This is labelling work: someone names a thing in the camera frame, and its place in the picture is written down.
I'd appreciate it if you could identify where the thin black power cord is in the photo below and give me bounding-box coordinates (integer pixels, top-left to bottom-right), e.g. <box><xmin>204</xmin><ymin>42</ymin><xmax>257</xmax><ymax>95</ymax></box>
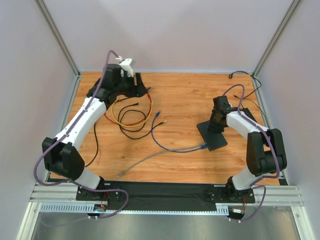
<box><xmin>228</xmin><ymin>70</ymin><xmax>263</xmax><ymax>109</ymax></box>

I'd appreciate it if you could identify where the slotted grey cable duct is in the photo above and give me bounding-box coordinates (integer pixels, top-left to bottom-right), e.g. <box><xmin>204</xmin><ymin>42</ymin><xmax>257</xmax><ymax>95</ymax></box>
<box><xmin>39</xmin><ymin>202</ymin><xmax>230</xmax><ymax>215</ymax></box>

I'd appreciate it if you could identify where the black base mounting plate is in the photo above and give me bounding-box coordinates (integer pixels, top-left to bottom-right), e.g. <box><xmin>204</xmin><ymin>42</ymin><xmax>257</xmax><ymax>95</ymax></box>
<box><xmin>75</xmin><ymin>180</ymin><xmax>256</xmax><ymax>204</ymax></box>

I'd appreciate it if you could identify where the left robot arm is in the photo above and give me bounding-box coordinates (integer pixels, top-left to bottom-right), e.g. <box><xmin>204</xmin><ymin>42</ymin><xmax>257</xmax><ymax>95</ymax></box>
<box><xmin>41</xmin><ymin>64</ymin><xmax>148</xmax><ymax>191</ymax></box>

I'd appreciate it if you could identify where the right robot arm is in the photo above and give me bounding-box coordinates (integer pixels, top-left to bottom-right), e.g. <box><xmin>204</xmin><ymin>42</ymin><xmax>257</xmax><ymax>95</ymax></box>
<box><xmin>205</xmin><ymin>95</ymin><xmax>287</xmax><ymax>196</ymax></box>

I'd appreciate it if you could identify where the grey ethernet cable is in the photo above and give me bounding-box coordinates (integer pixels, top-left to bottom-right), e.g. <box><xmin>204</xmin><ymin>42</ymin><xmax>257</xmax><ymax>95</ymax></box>
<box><xmin>116</xmin><ymin>142</ymin><xmax>206</xmax><ymax>179</ymax></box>

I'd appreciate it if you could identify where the long black cable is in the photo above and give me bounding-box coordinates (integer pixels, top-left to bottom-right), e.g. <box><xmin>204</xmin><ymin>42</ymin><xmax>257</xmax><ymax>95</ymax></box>
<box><xmin>84</xmin><ymin>85</ymin><xmax>153</xmax><ymax>168</ymax></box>

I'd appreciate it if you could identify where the black network switch box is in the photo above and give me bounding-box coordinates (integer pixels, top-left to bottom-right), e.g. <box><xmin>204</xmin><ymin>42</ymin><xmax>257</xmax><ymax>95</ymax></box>
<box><xmin>196</xmin><ymin>121</ymin><xmax>228</xmax><ymax>152</ymax></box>

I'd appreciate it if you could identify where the black power adapter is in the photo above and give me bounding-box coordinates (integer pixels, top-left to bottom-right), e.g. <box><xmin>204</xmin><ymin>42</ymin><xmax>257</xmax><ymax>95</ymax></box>
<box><xmin>240</xmin><ymin>107</ymin><xmax>257</xmax><ymax>122</ymax></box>

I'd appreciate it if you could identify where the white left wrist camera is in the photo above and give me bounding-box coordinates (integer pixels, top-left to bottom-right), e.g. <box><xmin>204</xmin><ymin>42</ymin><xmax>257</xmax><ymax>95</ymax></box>
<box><xmin>115</xmin><ymin>56</ymin><xmax>134</xmax><ymax>77</ymax></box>

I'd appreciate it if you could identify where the yellow ethernet cable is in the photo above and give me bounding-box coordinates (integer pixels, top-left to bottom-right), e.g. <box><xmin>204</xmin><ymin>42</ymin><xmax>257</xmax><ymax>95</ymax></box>
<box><xmin>110</xmin><ymin>98</ymin><xmax>153</xmax><ymax>129</ymax></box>

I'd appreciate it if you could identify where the short black looped cable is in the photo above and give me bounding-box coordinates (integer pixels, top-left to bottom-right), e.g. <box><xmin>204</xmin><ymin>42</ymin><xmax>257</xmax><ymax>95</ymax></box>
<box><xmin>117</xmin><ymin>101</ymin><xmax>167</xmax><ymax>140</ymax></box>

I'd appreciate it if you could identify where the aluminium front rail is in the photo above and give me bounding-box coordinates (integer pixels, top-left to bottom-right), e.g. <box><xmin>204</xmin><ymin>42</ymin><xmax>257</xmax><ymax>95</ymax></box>
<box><xmin>30</xmin><ymin>183</ymin><xmax>304</xmax><ymax>207</ymax></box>

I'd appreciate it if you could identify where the red ethernet cable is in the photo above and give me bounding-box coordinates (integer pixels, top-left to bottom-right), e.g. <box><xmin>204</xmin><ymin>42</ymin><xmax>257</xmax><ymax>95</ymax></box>
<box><xmin>103</xmin><ymin>93</ymin><xmax>154</xmax><ymax>127</ymax></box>

